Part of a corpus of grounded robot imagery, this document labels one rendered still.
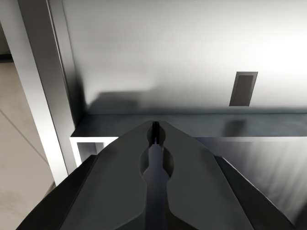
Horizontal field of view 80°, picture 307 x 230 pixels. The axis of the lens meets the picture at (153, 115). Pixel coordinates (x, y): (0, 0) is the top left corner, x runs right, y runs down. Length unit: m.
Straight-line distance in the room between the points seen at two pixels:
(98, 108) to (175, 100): 0.07
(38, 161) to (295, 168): 1.54
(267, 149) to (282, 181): 0.05
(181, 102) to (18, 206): 2.01
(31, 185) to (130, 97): 1.72
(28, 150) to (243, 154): 1.49
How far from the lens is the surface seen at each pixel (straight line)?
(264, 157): 0.21
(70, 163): 0.18
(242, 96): 0.17
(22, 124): 1.47
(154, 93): 0.15
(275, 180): 0.24
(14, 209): 2.17
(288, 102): 0.19
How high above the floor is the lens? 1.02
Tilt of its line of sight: 62 degrees down
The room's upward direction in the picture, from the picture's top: 179 degrees counter-clockwise
